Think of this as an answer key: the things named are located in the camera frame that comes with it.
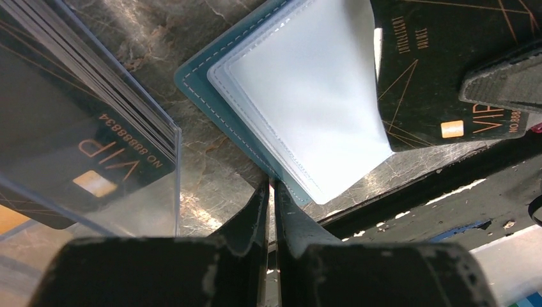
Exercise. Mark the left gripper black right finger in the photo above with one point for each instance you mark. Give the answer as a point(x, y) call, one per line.
point(318, 269)

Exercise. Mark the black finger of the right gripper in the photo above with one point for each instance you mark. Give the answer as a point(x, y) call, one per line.
point(510, 81)

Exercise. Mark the light blue card holder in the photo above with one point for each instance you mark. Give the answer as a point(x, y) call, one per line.
point(293, 84)

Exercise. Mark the black VIP credit card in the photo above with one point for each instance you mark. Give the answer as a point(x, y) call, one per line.
point(427, 48)

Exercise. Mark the clear box with gold cards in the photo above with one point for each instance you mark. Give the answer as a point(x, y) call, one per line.
point(81, 141)

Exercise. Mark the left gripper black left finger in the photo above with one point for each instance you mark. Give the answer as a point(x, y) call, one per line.
point(225, 268)

